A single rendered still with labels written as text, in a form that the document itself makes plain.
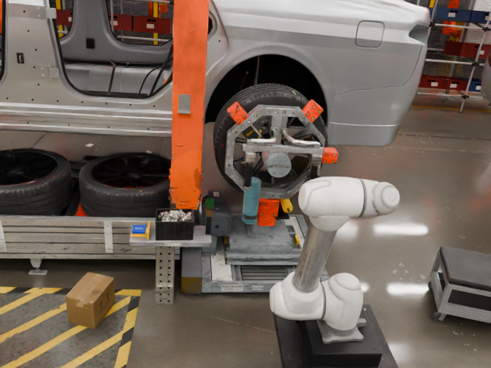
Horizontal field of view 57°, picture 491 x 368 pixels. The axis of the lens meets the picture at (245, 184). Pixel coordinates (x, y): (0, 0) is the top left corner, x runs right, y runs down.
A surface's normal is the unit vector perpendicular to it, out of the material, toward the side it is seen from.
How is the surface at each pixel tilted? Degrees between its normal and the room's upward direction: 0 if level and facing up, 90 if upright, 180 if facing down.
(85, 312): 90
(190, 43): 90
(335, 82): 90
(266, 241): 0
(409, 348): 0
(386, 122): 90
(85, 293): 0
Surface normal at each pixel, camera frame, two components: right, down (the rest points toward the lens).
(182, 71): 0.11, 0.45
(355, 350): 0.09, -0.88
